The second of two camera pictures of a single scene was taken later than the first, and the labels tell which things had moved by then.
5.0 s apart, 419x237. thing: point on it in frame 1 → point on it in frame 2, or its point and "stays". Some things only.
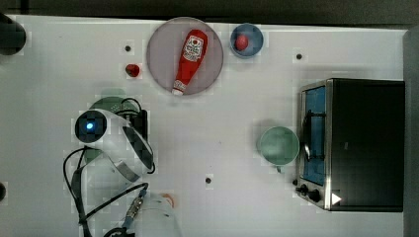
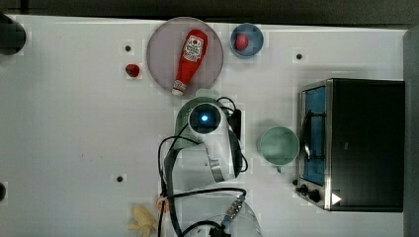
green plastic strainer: [114, 104] → [183, 133]
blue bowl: [255, 39] stays
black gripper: [140, 122] → [234, 120]
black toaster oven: [352, 158] stays
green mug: [280, 145] stays
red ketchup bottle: [193, 55] stays
